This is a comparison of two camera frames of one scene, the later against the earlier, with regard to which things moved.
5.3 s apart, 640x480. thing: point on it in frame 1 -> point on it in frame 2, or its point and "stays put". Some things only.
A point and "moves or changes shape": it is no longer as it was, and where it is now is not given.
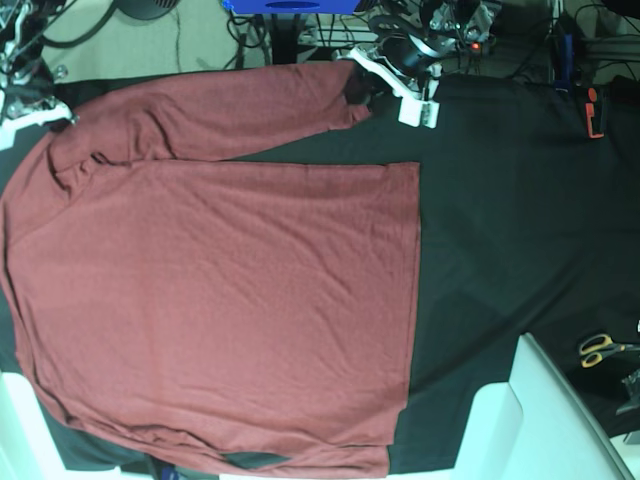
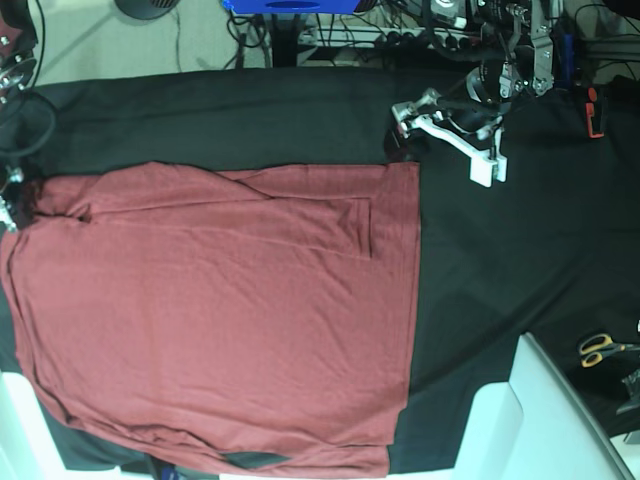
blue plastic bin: x=291 y=7 stays put
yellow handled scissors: x=594 y=347 stays put
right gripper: x=407 y=52 -> x=403 y=145
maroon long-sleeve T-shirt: x=244 y=316 moves or changes shape
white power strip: x=342 y=34 stays put
